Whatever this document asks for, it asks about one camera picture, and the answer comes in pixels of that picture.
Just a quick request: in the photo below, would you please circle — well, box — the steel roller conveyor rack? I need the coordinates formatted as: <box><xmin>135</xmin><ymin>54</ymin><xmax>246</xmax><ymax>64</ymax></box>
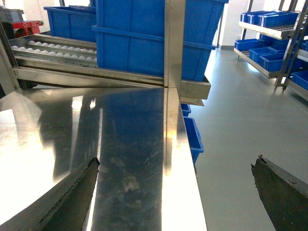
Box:
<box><xmin>0</xmin><ymin>0</ymin><xmax>211</xmax><ymax>106</ymax></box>

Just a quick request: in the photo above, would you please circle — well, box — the stainless steel work table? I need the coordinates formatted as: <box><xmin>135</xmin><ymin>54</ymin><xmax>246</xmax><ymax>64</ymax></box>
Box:
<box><xmin>0</xmin><ymin>88</ymin><xmax>207</xmax><ymax>231</ymax></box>

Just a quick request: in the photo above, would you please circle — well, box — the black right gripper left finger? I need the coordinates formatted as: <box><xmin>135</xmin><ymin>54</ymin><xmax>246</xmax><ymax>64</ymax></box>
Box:
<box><xmin>0</xmin><ymin>157</ymin><xmax>100</xmax><ymax>231</ymax></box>

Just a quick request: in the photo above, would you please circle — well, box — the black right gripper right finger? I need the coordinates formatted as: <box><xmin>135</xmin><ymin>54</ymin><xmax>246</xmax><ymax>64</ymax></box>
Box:
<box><xmin>251</xmin><ymin>155</ymin><xmax>308</xmax><ymax>231</ymax></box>

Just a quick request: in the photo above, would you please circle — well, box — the blue bin under table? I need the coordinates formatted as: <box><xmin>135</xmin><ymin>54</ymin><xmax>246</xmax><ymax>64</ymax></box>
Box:
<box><xmin>184</xmin><ymin>116</ymin><xmax>204</xmax><ymax>165</ymax></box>

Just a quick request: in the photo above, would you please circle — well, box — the steel shelf rack with bins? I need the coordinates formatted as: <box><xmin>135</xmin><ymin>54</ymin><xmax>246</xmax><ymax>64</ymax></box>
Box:
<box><xmin>234</xmin><ymin>0</ymin><xmax>308</xmax><ymax>99</ymax></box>

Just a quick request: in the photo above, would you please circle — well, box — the large blue plastic crate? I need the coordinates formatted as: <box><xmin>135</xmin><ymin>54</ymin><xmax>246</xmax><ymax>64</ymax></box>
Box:
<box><xmin>92</xmin><ymin>0</ymin><xmax>226</xmax><ymax>81</ymax></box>

